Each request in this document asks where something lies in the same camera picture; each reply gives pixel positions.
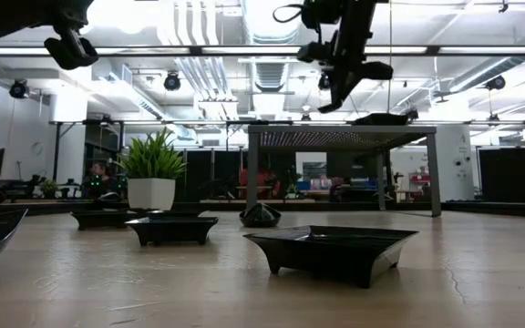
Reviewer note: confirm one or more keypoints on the black partition panel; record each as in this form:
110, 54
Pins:
508, 175

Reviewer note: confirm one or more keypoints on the large wavy square black plate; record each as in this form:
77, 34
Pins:
381, 115
381, 123
381, 119

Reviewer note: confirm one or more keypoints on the person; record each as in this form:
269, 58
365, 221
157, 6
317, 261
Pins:
264, 182
99, 178

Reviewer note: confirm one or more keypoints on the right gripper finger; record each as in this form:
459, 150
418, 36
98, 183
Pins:
353, 84
335, 91

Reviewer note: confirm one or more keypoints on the black aluminium table frame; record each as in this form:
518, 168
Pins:
481, 208

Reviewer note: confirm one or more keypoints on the small background potted plant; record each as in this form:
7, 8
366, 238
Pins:
49, 187

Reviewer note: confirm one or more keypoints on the white cylindrical column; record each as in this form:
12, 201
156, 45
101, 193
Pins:
456, 168

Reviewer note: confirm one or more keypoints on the black ceiling spotlight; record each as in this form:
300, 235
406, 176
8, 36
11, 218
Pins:
171, 82
18, 89
496, 83

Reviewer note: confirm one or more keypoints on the black hanging camera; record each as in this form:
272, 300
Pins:
324, 83

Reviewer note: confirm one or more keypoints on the black background rig frame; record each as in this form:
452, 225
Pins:
176, 122

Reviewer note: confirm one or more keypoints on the grey perforated metal shelf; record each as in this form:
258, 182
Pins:
281, 130

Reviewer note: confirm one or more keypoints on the red storage rack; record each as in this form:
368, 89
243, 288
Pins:
419, 180

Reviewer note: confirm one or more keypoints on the small square black plate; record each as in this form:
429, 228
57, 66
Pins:
171, 232
100, 221
137, 211
331, 262
178, 212

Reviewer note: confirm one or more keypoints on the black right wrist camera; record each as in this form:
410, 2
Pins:
319, 11

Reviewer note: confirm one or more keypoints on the green plant in white pot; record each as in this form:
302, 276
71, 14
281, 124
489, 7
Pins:
152, 191

